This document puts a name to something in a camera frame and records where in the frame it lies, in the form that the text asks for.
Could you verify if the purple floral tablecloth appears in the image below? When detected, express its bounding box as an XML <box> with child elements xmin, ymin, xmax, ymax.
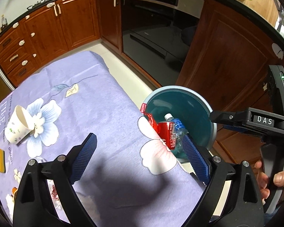
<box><xmin>0</xmin><ymin>51</ymin><xmax>207</xmax><ymax>227</ymax></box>

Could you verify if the teal round bin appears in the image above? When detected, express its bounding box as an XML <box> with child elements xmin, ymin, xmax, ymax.
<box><xmin>142</xmin><ymin>85</ymin><xmax>218</xmax><ymax>165</ymax></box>

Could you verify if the gas stove burner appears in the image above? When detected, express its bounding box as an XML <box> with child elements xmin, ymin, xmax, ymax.
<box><xmin>27</xmin><ymin>0</ymin><xmax>53</xmax><ymax>11</ymax></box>

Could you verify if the built-in oven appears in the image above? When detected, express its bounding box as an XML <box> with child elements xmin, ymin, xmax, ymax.
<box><xmin>120</xmin><ymin>0</ymin><xmax>206</xmax><ymax>76</ymax></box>

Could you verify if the white paper cup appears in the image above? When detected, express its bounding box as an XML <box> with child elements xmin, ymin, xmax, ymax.
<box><xmin>3</xmin><ymin>105</ymin><xmax>37</xmax><ymax>145</ymax></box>

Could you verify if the red soda can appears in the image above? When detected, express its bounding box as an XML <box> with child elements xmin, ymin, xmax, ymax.
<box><xmin>157</xmin><ymin>121</ymin><xmax>177</xmax><ymax>150</ymax></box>

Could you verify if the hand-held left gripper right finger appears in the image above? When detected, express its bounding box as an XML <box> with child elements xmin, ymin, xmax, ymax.
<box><xmin>182</xmin><ymin>134</ymin><xmax>265</xmax><ymax>227</ymax></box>

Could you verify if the clear plastic water bottle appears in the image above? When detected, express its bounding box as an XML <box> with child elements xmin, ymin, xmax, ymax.
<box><xmin>164</xmin><ymin>113</ymin><xmax>189</xmax><ymax>148</ymax></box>

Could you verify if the brown wooden kitchen cabinet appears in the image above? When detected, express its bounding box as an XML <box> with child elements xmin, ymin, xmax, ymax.
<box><xmin>0</xmin><ymin>0</ymin><xmax>123</xmax><ymax>89</ymax></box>

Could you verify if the small red foil packet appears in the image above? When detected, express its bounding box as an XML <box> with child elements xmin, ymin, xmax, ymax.
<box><xmin>140</xmin><ymin>103</ymin><xmax>159</xmax><ymax>132</ymax></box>

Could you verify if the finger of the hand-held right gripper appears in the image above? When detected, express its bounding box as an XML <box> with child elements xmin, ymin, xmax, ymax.
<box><xmin>209</xmin><ymin>108</ymin><xmax>251</xmax><ymax>124</ymax></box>
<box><xmin>222</xmin><ymin>122</ymin><xmax>264</xmax><ymax>136</ymax></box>

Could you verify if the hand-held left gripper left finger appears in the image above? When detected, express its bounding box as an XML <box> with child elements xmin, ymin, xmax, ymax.
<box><xmin>12</xmin><ymin>133</ymin><xmax>97</xmax><ymax>227</ymax></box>

